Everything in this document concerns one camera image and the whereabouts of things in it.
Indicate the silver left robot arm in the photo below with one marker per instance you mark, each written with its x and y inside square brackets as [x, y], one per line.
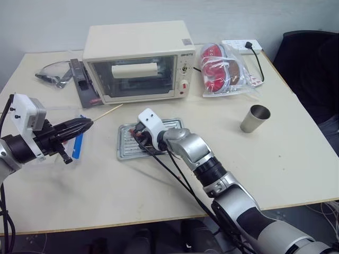
[12, 152]

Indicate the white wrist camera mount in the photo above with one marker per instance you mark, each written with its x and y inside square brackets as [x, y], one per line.
[22, 111]
[152, 124]

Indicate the white power strip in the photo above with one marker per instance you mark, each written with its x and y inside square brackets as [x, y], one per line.
[235, 45]

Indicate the dark flat tray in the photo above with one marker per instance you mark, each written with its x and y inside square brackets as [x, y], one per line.
[86, 92]

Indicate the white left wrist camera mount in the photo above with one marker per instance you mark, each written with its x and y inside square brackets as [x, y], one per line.
[22, 111]

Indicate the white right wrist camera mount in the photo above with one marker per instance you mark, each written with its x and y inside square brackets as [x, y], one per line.
[152, 124]

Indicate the steel cup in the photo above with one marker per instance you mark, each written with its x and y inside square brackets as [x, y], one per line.
[253, 120]

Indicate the clear bag with black item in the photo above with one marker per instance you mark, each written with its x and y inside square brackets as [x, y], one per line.
[53, 76]

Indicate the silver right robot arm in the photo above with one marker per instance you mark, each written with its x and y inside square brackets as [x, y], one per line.
[225, 190]

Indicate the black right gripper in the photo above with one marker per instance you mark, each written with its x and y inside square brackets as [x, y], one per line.
[144, 140]

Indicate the black chair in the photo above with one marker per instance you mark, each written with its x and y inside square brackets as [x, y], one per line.
[310, 74]

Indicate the ribbed metal baking tray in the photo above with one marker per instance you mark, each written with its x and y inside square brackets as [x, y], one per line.
[127, 148]

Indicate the clear bag with red items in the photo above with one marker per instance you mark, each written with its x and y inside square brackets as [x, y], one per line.
[219, 71]

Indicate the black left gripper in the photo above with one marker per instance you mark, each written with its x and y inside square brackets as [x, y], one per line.
[47, 137]

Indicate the clear plastic box blue label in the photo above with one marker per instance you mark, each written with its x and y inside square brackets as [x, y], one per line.
[78, 144]

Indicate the cream toaster oven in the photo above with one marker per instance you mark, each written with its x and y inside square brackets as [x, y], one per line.
[132, 39]

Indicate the wooden skewer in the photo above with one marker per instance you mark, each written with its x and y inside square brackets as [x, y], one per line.
[107, 113]

